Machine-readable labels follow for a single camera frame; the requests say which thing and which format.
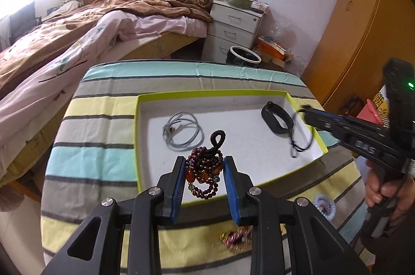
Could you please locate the purple spiral hair tie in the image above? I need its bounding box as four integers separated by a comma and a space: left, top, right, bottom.
312, 193, 337, 222

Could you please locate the black elastic hair tie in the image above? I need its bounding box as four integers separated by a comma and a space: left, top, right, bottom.
288, 109, 315, 159

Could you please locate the dark red bead bracelet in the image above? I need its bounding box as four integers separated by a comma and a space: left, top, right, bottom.
184, 130, 227, 201

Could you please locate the pink rhinestone hair clip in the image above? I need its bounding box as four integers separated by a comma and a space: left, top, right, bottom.
219, 226, 253, 251

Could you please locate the person's right hand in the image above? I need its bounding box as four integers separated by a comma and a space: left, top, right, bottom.
365, 161, 414, 222

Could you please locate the pink plastic container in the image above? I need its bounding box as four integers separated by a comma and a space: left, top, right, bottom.
357, 99, 383, 125

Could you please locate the black fitness band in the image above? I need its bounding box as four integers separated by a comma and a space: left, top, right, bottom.
261, 101, 294, 135

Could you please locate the lime green shallow box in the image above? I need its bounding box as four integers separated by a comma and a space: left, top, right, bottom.
134, 90, 328, 192

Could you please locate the wooden wardrobe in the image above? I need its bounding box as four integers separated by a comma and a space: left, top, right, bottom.
301, 0, 414, 114

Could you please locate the black white waste bin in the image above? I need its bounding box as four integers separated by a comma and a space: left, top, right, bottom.
226, 45, 262, 68

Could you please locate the white bedside drawer cabinet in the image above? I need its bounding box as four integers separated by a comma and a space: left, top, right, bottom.
201, 1, 265, 64

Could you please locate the green tin on cabinet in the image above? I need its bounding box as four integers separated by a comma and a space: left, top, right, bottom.
226, 0, 253, 10

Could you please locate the pink floral duvet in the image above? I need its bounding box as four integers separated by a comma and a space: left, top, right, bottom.
1, 10, 208, 144

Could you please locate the brown blanket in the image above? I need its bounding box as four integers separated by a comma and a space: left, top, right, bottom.
1, 0, 212, 97

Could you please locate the grey coiled cable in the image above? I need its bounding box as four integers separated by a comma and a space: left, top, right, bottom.
162, 111, 205, 152

